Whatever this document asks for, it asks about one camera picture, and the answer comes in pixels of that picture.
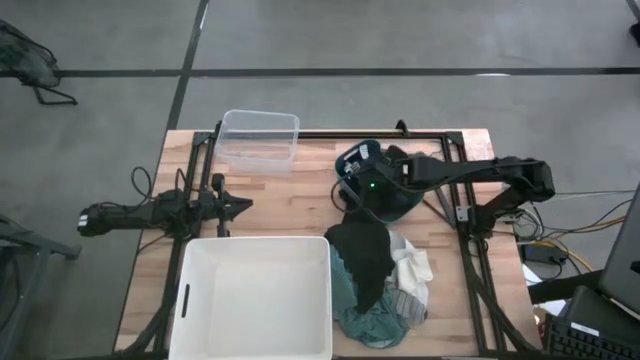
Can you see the black power adapter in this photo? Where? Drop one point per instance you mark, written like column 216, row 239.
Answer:
column 542, row 254

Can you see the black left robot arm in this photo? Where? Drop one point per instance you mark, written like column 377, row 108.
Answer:
column 125, row 215

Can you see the small black clamp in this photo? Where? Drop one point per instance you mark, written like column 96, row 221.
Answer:
column 401, row 127

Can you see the grey laptop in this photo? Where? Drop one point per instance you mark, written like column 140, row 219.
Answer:
column 622, row 260

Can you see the grey metal stand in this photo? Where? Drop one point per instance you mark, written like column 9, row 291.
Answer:
column 45, row 246

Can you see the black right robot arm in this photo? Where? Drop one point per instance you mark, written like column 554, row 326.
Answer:
column 475, row 170

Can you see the clear plastic bin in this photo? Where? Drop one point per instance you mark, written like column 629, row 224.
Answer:
column 257, row 145

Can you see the grey striped sock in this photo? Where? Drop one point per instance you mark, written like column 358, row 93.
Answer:
column 407, row 307

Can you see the teal cloth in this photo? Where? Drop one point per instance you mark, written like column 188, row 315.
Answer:
column 345, row 300

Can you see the black cloth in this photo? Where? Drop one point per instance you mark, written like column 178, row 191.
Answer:
column 365, row 260

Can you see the teal plastic bin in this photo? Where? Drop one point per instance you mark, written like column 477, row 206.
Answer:
column 406, row 210

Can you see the black aluminium frame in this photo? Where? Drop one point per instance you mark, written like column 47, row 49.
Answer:
column 325, row 135

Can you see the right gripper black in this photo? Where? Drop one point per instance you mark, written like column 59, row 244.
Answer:
column 375, row 180

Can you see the clear plastic bag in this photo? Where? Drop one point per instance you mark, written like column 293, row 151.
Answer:
column 480, row 150

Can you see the black mesh chair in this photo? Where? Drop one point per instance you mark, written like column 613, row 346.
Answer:
column 25, row 60

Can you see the white woven plastic basket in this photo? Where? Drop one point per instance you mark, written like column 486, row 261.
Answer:
column 250, row 300

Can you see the black keyboard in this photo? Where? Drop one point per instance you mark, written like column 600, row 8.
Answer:
column 575, row 345

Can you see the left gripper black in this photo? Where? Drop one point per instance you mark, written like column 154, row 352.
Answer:
column 215, row 206

